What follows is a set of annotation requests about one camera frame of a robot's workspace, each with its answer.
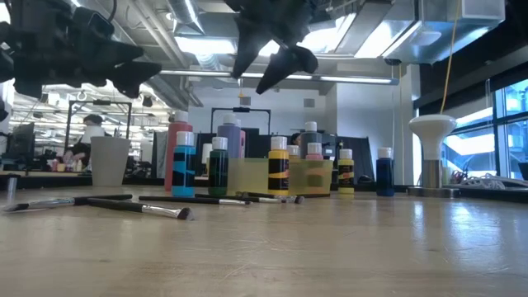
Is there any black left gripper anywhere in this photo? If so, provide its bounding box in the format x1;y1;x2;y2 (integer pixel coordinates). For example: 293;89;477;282
16;0;163;100

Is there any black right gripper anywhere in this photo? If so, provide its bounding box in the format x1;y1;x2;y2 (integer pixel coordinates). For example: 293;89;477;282
224;0;320;96

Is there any large coral red paint bottle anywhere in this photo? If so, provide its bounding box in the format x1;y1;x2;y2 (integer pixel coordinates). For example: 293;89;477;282
164;110;195;192

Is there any large grey paint bottle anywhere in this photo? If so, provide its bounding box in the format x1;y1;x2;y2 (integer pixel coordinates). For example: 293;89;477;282
299;120;323;160

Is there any large purple paint bottle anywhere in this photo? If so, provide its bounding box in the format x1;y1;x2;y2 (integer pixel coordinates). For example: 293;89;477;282
216;113;243;160

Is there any large light pink paint bottle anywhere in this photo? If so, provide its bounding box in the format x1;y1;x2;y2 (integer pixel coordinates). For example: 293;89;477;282
235;118;247;160

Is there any small pink paint bottle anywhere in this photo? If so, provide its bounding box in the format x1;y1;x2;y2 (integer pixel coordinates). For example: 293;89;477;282
305;142;325;195

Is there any small yellow paint bottle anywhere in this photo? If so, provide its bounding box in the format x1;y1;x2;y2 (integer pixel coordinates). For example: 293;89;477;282
337;148;356;196
267;135;291;196

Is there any small blue paint bottle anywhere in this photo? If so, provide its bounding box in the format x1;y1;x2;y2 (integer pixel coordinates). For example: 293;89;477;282
171;130;197;198

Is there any small dark purple paint bottle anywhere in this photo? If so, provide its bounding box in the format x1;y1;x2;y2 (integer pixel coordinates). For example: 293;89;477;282
375;147;395;198

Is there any small green paint bottle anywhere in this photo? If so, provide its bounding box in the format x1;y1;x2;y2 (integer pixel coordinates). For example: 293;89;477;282
207;136;229;197

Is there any long tube light bar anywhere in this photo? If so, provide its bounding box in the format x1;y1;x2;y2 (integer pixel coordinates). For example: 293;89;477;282
158;68;400;87

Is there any person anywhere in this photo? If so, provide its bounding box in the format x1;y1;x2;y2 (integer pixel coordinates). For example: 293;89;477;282
62;114;105;172

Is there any grey plastic cup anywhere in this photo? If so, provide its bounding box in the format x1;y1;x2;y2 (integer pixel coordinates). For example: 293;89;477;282
89;135;132;187

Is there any yellow translucent plastic bin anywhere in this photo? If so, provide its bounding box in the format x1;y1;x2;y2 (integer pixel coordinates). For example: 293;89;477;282
205;157;334;198

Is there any dark computer monitor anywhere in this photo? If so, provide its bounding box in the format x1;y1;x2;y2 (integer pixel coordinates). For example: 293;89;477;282
4;121;36;158

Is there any black gantry frame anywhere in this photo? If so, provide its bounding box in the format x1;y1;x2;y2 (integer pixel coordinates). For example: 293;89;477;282
63;99;134;166
210;106;272;135

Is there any round silver ventilation duct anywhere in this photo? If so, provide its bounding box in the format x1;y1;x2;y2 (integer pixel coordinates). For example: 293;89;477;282
139;0;205;111

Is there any yellow hanging cord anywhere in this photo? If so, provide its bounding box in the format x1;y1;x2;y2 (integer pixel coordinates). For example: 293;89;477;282
438;0;462;116

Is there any rectangular metal ventilation duct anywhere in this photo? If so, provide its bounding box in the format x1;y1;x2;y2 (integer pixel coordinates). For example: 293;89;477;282
381;0;507;66

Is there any white coiled cable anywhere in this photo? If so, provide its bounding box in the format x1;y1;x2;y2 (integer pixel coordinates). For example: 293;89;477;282
452;172;528;191

